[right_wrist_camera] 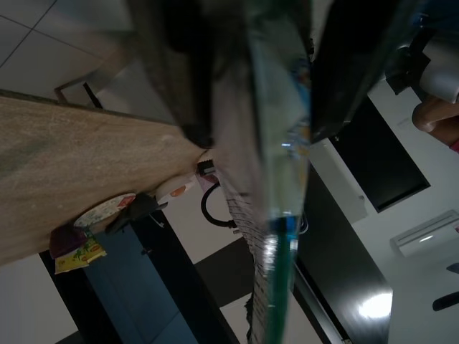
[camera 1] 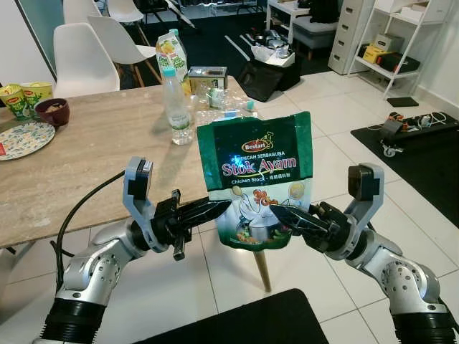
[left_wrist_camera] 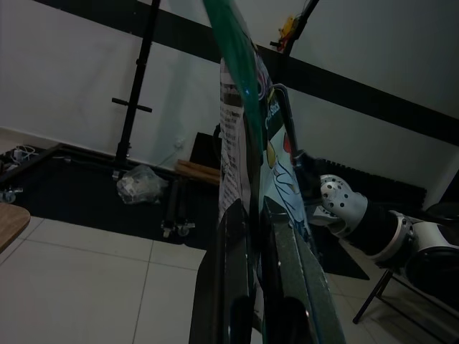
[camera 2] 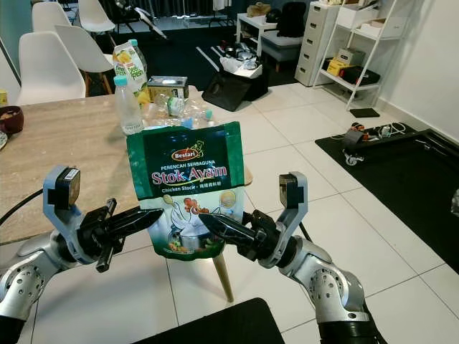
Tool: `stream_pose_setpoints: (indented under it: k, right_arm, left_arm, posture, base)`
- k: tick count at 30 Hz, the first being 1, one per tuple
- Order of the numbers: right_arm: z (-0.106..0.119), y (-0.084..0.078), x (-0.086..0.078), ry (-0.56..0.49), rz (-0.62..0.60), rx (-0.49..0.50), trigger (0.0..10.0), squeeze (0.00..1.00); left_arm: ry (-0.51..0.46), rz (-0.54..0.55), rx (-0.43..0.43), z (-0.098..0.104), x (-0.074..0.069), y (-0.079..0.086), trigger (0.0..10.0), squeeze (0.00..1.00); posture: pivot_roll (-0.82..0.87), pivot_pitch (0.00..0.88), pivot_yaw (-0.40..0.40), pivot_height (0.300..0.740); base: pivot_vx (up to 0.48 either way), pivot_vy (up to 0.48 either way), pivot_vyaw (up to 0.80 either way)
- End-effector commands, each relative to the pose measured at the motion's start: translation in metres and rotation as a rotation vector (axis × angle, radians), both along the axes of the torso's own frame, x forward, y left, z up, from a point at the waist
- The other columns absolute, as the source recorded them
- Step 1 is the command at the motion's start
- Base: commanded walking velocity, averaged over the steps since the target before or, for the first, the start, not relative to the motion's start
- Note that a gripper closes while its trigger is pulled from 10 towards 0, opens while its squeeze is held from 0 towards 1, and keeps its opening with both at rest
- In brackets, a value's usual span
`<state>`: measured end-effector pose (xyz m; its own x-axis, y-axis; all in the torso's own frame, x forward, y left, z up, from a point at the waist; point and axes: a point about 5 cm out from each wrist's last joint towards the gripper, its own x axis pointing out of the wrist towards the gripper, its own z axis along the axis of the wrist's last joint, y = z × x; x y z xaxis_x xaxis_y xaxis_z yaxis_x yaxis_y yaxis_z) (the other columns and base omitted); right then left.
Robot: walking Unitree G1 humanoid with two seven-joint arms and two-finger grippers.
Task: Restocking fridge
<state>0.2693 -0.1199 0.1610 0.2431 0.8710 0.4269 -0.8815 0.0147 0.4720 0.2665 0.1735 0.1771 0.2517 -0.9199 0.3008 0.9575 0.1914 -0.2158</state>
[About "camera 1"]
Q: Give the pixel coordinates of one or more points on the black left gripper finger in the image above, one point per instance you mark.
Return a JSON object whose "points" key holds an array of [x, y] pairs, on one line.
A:
{"points": [[192, 202], [204, 213]]}

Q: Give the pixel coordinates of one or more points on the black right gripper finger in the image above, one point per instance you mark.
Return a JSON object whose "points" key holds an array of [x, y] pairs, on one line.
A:
{"points": [[301, 222], [320, 210]]}

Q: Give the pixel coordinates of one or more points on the green chicken stock pouch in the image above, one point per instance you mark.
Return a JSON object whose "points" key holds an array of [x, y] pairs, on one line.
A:
{"points": [[254, 143]]}

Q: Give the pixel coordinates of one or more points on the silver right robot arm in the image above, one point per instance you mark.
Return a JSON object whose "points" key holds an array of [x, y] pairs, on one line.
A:
{"points": [[401, 276]]}

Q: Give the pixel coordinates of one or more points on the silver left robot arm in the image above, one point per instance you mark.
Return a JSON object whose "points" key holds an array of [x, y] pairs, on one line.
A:
{"points": [[100, 272]]}

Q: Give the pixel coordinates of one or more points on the tapered wooden table leg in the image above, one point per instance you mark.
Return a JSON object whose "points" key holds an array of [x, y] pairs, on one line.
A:
{"points": [[263, 272]]}

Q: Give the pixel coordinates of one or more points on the teal-capped clear water bottle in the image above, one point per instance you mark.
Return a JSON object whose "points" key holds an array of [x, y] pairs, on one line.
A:
{"points": [[177, 115]]}

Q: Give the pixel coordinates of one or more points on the empty clear plastic bottle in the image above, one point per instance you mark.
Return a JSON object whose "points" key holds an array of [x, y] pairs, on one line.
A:
{"points": [[229, 113]]}

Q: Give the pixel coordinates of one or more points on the black rubber floor mat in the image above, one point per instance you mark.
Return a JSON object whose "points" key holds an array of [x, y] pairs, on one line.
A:
{"points": [[423, 172]]}

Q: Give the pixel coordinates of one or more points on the black carpet mat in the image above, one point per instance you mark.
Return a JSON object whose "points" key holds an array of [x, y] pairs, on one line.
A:
{"points": [[244, 322]]}

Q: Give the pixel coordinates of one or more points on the olive grey tin box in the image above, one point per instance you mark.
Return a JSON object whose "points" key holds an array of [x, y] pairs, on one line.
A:
{"points": [[209, 80]]}

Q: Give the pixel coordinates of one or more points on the black wheeled metal rack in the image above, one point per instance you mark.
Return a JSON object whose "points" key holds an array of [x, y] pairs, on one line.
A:
{"points": [[412, 123]]}

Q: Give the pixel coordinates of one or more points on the small black mat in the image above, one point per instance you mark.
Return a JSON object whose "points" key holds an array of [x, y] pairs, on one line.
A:
{"points": [[403, 102]]}

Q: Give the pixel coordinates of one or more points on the black bin bag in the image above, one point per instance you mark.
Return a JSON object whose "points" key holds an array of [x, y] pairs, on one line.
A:
{"points": [[262, 82]]}

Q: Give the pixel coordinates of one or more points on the green yellow juice carton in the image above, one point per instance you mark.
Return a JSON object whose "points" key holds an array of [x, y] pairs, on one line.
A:
{"points": [[172, 54]]}

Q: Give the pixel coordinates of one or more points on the white metal shelf rack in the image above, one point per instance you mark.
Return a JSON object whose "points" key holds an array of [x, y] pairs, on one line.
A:
{"points": [[366, 66]]}

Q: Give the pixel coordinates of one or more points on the dark red bowl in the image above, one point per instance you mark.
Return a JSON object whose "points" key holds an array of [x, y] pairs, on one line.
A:
{"points": [[51, 115]]}

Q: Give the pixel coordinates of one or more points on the yellow box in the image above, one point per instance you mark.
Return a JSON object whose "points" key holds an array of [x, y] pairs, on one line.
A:
{"points": [[374, 54]]}

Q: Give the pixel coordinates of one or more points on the patterned round plate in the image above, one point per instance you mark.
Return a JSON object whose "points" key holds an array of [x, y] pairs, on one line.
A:
{"points": [[25, 140]]}

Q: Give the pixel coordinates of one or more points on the black flat bag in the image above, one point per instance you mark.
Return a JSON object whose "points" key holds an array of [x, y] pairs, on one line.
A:
{"points": [[401, 63]]}

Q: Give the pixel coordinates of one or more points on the white drawer cabinet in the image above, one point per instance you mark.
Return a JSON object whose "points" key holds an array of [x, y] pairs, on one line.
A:
{"points": [[351, 36]]}

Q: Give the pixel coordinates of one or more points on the grey sofa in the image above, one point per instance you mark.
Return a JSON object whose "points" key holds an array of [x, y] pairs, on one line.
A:
{"points": [[315, 32]]}

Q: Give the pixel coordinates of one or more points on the white shell chair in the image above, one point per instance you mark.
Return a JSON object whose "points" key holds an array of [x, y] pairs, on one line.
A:
{"points": [[82, 61], [115, 36], [125, 8], [80, 11]]}

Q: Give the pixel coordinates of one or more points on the grey storage box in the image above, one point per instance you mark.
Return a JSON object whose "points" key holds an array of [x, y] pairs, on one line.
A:
{"points": [[389, 43]]}

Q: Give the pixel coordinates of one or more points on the green yellow noodle cup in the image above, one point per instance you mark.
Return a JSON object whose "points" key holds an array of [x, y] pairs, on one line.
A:
{"points": [[39, 92], [14, 100]]}

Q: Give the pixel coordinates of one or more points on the black backpack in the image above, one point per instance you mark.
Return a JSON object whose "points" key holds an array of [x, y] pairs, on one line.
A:
{"points": [[324, 11]]}

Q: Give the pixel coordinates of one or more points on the white side table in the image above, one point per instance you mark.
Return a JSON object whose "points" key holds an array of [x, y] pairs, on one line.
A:
{"points": [[281, 8]]}

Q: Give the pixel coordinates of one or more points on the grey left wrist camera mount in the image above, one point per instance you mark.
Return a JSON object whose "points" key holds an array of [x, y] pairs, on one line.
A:
{"points": [[136, 190]]}

